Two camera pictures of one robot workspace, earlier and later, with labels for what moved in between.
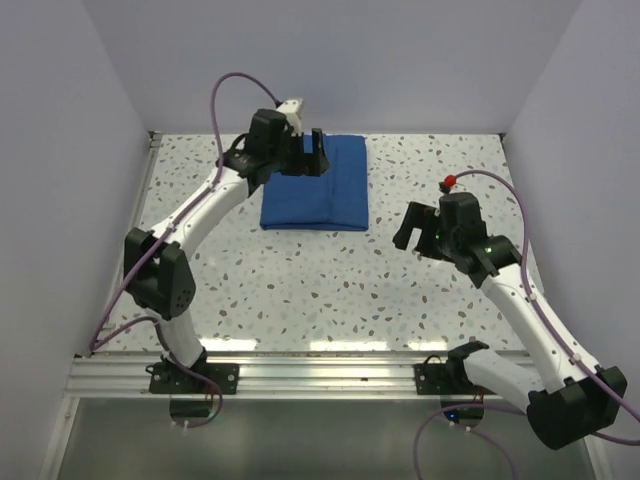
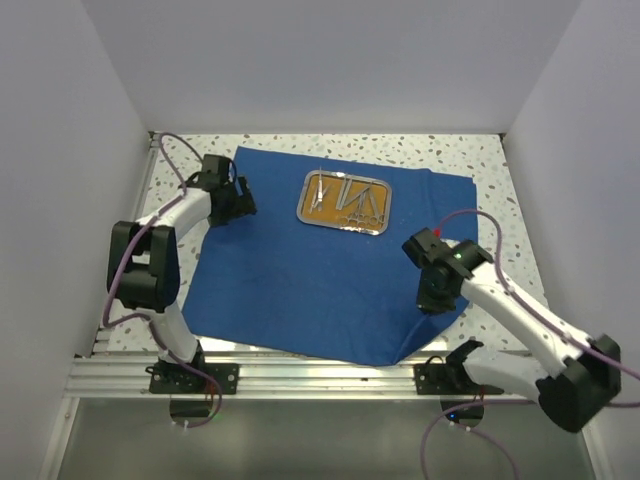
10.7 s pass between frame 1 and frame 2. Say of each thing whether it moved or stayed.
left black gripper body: moved
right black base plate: stayed
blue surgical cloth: moved
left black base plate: stayed
